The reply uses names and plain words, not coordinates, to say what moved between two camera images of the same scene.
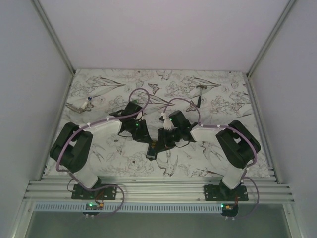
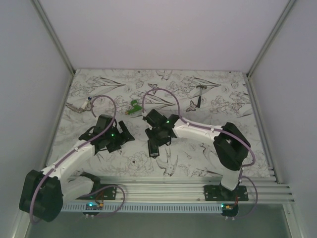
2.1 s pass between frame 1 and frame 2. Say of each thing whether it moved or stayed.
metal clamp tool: stayed
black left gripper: moved
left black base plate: stayed
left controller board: stayed
